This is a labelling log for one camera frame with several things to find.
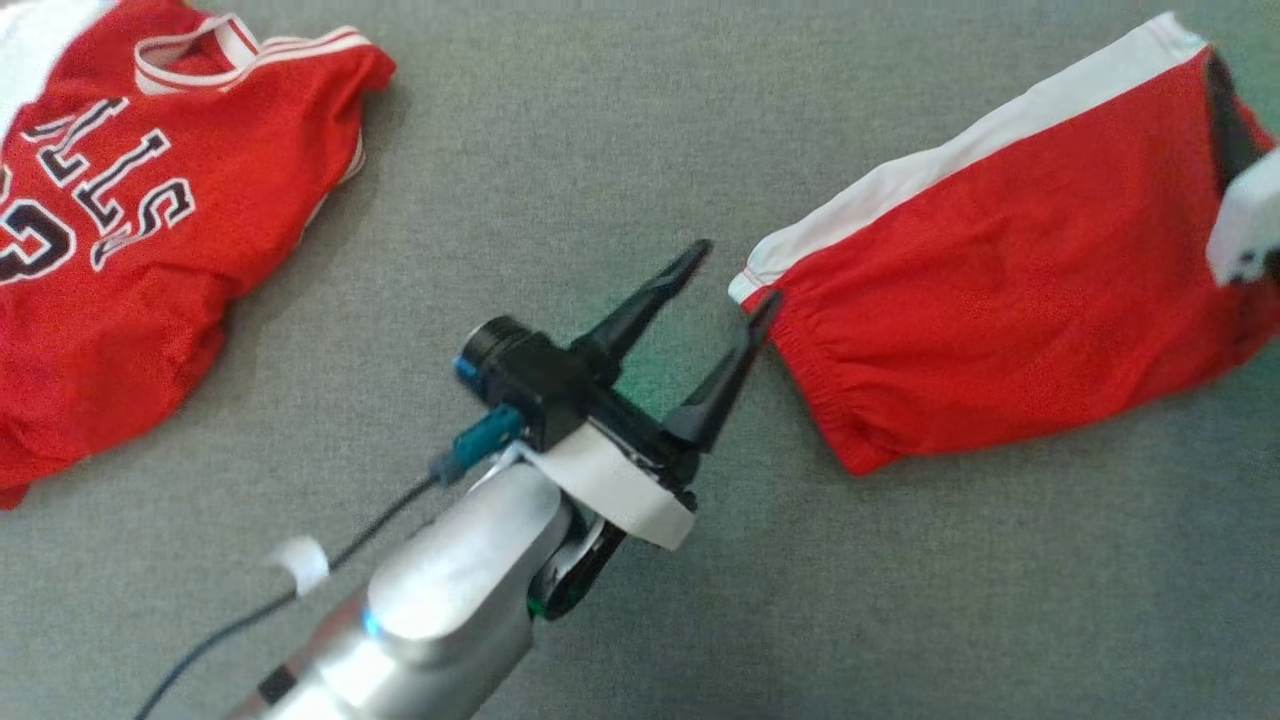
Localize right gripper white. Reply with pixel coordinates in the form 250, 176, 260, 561
1204, 50, 1280, 287

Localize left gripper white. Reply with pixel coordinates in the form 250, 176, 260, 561
520, 239, 784, 552

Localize red shorts with white stripe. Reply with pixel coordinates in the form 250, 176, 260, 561
728, 12, 1280, 477

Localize red basketball jersey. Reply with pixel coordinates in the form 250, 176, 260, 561
0, 0, 398, 511

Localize large grey sofa seat cushion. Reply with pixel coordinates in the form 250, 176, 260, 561
0, 0, 1280, 720

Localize white cable clip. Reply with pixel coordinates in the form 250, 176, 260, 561
270, 538, 332, 597

